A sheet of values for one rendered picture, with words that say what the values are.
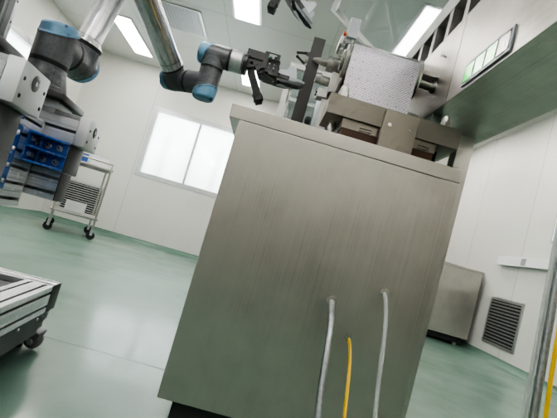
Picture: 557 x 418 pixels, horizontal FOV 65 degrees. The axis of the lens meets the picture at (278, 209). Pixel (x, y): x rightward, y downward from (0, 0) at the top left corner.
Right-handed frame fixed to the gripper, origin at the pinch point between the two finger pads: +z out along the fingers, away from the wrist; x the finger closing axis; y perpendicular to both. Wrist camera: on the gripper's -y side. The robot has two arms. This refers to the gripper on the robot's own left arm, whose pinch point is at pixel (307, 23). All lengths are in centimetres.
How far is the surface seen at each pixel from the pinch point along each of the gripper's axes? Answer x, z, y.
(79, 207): 425, -111, -224
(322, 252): -31, 66, -44
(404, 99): -5.0, 41.3, 11.1
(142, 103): 551, -234, -89
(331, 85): 2.3, 22.2, -4.5
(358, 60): -5.0, 21.6, 5.5
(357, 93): -5.0, 30.9, -1.3
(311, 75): 28.3, 8.9, -0.5
